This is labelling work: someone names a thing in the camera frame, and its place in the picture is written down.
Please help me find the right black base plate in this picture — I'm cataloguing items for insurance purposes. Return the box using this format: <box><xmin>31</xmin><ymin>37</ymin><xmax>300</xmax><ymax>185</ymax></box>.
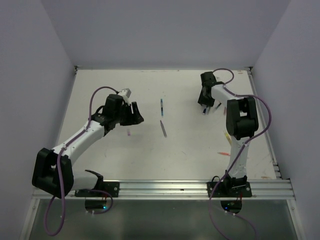
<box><xmin>212</xmin><ymin>182</ymin><xmax>253</xmax><ymax>198</ymax></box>

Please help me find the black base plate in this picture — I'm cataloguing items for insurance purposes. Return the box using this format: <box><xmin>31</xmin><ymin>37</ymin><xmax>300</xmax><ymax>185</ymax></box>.
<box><xmin>74</xmin><ymin>181</ymin><xmax>120</xmax><ymax>198</ymax></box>
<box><xmin>212</xmin><ymin>182</ymin><xmax>253</xmax><ymax>198</ymax></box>

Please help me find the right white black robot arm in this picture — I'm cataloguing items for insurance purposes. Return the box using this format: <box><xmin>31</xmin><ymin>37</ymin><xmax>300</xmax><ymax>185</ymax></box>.
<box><xmin>198</xmin><ymin>71</ymin><xmax>259</xmax><ymax>197</ymax></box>

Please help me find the aluminium rail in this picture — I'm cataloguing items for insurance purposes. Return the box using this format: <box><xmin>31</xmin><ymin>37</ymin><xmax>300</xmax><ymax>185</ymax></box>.
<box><xmin>32</xmin><ymin>177</ymin><xmax>297</xmax><ymax>201</ymax></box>
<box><xmin>246</xmin><ymin>66</ymin><xmax>283</xmax><ymax>180</ymax></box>

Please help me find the blue gel pen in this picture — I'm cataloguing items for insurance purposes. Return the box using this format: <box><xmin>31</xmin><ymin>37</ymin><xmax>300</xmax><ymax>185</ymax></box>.
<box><xmin>160</xmin><ymin>98</ymin><xmax>164</xmax><ymax>117</ymax></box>

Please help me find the white blue marker pen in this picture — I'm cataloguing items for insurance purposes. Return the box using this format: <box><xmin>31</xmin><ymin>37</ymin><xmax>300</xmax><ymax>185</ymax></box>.
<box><xmin>202</xmin><ymin>106</ymin><xmax>211</xmax><ymax>115</ymax></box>

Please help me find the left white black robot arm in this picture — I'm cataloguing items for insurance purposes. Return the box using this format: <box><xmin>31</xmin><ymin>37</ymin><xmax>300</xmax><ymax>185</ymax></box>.
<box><xmin>31</xmin><ymin>94</ymin><xmax>144</xmax><ymax>199</ymax></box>

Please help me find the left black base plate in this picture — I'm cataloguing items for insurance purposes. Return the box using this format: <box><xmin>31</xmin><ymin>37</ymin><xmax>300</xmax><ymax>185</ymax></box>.
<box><xmin>74</xmin><ymin>181</ymin><xmax>120</xmax><ymax>198</ymax></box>

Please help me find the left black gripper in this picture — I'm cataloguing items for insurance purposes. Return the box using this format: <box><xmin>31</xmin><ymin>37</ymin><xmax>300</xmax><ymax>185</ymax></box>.
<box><xmin>114</xmin><ymin>101</ymin><xmax>144</xmax><ymax>126</ymax></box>

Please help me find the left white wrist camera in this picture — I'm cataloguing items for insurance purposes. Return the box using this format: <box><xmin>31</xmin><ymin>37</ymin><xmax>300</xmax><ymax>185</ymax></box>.
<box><xmin>117</xmin><ymin>88</ymin><xmax>132</xmax><ymax>102</ymax></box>

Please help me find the aluminium front rail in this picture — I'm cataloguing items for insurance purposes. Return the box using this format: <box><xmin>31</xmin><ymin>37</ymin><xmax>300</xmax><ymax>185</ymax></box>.
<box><xmin>32</xmin><ymin>177</ymin><xmax>297</xmax><ymax>201</ymax></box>

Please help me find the purple highlighter pen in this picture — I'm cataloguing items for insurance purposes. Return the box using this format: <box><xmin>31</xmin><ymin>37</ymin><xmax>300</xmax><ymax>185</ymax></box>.
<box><xmin>159</xmin><ymin>120</ymin><xmax>167</xmax><ymax>138</ymax></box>

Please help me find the yellow highlighter pen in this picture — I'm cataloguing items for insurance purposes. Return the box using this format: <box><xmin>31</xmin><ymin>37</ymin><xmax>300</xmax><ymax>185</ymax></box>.
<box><xmin>223</xmin><ymin>131</ymin><xmax>232</xmax><ymax>146</ymax></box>

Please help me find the aluminium right side rail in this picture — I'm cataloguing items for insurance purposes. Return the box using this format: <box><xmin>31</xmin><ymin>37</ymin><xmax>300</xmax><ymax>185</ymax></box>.
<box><xmin>246</xmin><ymin>66</ymin><xmax>283</xmax><ymax>180</ymax></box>

